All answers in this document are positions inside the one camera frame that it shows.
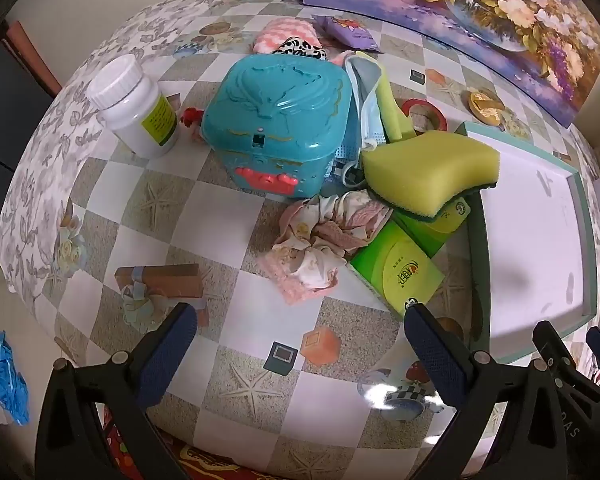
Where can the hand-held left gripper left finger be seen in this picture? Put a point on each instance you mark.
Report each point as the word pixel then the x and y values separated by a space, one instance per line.
pixel 165 355

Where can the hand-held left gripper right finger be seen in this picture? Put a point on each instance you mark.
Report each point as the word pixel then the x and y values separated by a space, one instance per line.
pixel 435 355

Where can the large green box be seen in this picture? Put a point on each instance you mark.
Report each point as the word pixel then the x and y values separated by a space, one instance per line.
pixel 395 265

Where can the white tray with teal rim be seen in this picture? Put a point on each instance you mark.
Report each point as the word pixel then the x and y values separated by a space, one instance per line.
pixel 530 240

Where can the pink floral cloth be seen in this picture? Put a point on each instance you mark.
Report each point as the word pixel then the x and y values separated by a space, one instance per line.
pixel 320 240

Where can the yellow sponge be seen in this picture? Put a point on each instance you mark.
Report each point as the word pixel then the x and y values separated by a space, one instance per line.
pixel 425 170

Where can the small red toy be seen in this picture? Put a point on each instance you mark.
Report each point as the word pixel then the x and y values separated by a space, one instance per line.
pixel 189 117

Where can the yellow-green cloth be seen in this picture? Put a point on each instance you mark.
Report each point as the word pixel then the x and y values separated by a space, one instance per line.
pixel 392 115

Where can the red tape roll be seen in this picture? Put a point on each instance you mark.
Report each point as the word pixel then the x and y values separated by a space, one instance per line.
pixel 406 107

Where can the gold round tin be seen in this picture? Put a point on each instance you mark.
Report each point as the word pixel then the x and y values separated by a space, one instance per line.
pixel 482 105

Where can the blue face mask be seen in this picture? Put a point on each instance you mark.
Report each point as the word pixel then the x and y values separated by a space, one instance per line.
pixel 367 105

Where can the purple tissue packet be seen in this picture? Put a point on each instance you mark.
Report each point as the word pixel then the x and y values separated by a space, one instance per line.
pixel 347 32

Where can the black white spotted cloth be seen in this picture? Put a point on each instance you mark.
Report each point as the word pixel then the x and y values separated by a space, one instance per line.
pixel 300 47

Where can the pink white striped fluffy cloth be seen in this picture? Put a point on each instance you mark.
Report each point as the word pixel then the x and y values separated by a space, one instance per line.
pixel 280 32

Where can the checkered printed tablecloth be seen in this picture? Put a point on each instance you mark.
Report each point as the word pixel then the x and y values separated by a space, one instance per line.
pixel 230 280

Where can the red patterned mat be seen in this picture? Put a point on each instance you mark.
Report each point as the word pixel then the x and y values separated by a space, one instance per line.
pixel 190 462

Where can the blue glove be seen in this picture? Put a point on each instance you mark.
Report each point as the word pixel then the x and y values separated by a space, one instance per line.
pixel 5 380

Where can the white pill bottle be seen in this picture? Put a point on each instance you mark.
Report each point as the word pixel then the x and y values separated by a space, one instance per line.
pixel 130 110

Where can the teal plastic treasure box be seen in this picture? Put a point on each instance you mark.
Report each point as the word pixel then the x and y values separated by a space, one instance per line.
pixel 275 110

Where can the dark cabinet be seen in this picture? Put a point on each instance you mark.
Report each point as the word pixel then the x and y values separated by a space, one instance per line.
pixel 5 110

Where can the floral painting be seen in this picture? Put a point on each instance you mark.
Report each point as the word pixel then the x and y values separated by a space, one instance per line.
pixel 480 0

